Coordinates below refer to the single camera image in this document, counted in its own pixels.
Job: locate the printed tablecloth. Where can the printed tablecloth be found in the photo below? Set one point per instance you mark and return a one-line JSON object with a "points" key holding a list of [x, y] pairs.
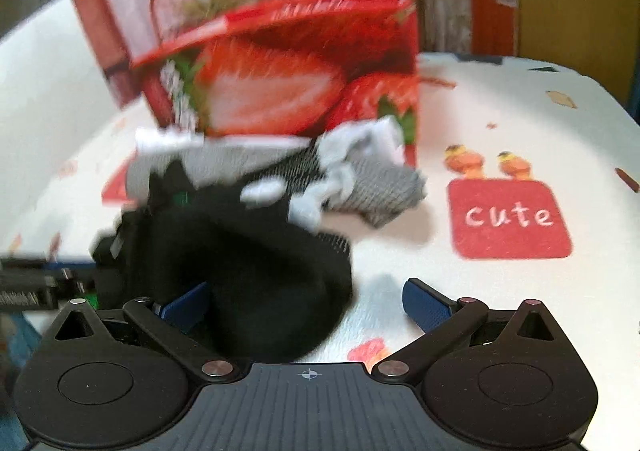
{"points": [[500, 131]]}

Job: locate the grey knit sock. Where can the grey knit sock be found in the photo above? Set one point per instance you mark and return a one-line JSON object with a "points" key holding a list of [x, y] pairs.
{"points": [[380, 191]]}

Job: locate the white marble board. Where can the white marble board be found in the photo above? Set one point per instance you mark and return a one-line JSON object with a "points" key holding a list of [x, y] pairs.
{"points": [[40, 106]]}

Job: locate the white sock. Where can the white sock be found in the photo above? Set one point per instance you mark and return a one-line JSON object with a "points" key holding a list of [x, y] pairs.
{"points": [[380, 133]]}

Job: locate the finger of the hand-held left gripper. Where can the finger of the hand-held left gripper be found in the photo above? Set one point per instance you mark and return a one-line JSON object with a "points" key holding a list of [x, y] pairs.
{"points": [[50, 268]]}

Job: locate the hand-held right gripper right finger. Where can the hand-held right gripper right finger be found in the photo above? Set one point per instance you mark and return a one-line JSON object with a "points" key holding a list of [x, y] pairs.
{"points": [[425, 306]]}

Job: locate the black sock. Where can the black sock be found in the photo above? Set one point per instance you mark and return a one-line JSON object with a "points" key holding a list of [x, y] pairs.
{"points": [[260, 281]]}

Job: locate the red strawberry cardboard box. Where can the red strawberry cardboard box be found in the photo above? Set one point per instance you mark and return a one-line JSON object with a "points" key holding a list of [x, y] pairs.
{"points": [[280, 81]]}

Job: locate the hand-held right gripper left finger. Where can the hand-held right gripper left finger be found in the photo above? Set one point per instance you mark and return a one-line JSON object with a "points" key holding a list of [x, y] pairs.
{"points": [[185, 306]]}

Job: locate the printed wall tapestry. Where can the printed wall tapestry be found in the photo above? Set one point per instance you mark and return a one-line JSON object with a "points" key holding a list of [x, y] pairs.
{"points": [[125, 6]]}

